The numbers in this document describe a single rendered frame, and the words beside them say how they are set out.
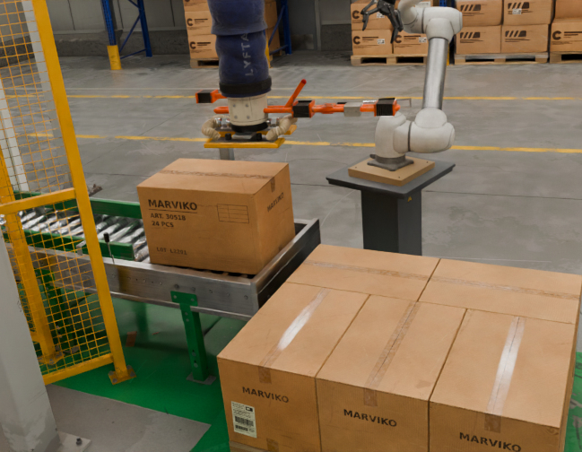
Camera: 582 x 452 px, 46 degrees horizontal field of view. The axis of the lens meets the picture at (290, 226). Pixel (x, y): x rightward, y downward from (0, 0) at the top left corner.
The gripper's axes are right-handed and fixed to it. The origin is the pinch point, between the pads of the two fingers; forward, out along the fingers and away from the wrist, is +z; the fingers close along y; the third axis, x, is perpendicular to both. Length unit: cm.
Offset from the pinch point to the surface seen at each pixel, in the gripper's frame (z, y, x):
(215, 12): 22, -67, 1
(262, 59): 28, -43, 10
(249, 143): 59, -35, 26
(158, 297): 120, -46, 87
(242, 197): 78, -29, 39
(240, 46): 30, -53, 5
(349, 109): 39.1, -3.1, 3.3
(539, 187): -72, 202, 171
